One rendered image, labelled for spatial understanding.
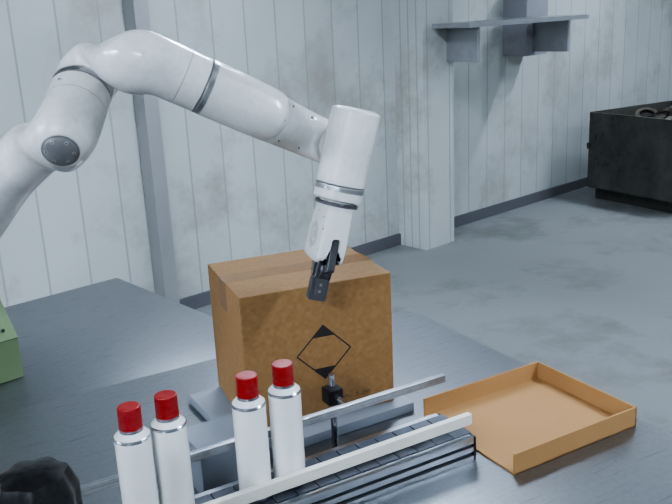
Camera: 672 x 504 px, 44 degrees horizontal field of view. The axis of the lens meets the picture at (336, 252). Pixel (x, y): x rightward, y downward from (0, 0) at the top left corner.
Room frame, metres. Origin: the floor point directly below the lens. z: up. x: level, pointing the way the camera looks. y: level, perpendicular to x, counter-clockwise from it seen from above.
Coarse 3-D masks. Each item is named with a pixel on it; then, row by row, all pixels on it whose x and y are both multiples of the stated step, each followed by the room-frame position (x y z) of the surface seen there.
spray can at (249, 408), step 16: (240, 384) 1.13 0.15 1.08; (256, 384) 1.14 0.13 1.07; (240, 400) 1.13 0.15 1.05; (256, 400) 1.13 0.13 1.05; (240, 416) 1.12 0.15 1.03; (256, 416) 1.12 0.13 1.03; (240, 432) 1.12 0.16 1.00; (256, 432) 1.12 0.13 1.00; (240, 448) 1.12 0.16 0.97; (256, 448) 1.12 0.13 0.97; (240, 464) 1.12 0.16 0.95; (256, 464) 1.12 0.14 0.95; (240, 480) 1.13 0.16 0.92; (256, 480) 1.12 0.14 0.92
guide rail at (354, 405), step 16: (416, 384) 1.34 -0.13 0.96; (432, 384) 1.36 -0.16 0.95; (368, 400) 1.29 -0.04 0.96; (384, 400) 1.30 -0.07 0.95; (304, 416) 1.24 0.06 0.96; (320, 416) 1.24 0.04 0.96; (336, 416) 1.26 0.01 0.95; (208, 448) 1.15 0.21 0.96; (224, 448) 1.16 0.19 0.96; (96, 480) 1.07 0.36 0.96; (112, 480) 1.07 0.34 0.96
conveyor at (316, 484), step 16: (400, 432) 1.32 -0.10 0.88; (448, 432) 1.31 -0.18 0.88; (464, 432) 1.31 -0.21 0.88; (352, 448) 1.27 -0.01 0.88; (416, 448) 1.26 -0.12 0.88; (368, 464) 1.22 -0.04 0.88; (384, 464) 1.22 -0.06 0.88; (320, 480) 1.17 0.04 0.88; (336, 480) 1.17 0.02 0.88; (208, 496) 1.14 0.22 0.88; (272, 496) 1.13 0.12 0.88; (288, 496) 1.13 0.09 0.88
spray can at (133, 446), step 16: (128, 416) 1.04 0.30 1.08; (128, 432) 1.04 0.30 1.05; (144, 432) 1.05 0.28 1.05; (128, 448) 1.03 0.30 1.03; (144, 448) 1.04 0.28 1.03; (128, 464) 1.03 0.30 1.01; (144, 464) 1.04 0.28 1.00; (128, 480) 1.03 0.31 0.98; (144, 480) 1.04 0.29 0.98; (128, 496) 1.03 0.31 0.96; (144, 496) 1.03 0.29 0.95
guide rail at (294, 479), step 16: (464, 416) 1.30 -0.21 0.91; (416, 432) 1.25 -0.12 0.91; (432, 432) 1.26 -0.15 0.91; (368, 448) 1.21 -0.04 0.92; (384, 448) 1.22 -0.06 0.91; (400, 448) 1.23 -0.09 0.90; (320, 464) 1.16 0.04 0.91; (336, 464) 1.17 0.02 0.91; (352, 464) 1.18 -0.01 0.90; (272, 480) 1.12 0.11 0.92; (288, 480) 1.13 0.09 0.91; (304, 480) 1.14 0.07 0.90; (224, 496) 1.09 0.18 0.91; (240, 496) 1.09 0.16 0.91; (256, 496) 1.10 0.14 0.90
